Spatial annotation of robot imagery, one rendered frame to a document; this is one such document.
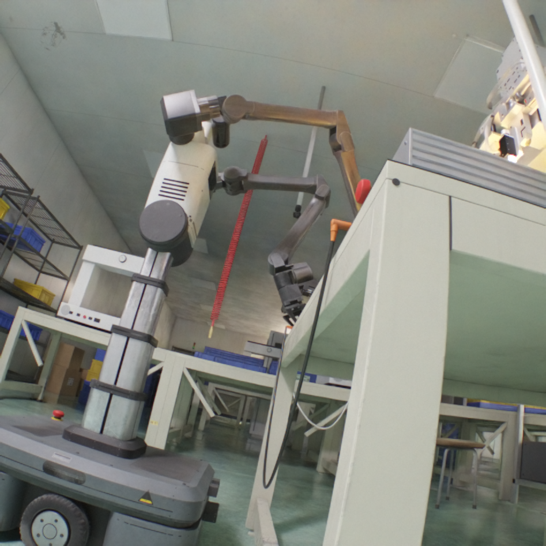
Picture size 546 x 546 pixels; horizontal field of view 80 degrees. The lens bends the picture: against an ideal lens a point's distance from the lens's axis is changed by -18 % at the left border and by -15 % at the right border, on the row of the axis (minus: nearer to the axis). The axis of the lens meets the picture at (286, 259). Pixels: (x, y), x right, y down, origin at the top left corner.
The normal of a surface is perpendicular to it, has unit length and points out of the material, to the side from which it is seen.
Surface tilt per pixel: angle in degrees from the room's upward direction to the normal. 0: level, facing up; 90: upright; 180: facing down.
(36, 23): 180
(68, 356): 90
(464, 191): 90
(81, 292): 90
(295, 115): 118
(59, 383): 90
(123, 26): 180
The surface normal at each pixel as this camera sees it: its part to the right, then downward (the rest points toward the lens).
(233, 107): 0.26, 0.12
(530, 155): -0.98, -0.22
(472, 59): -0.19, 0.90
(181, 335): 0.11, -0.37
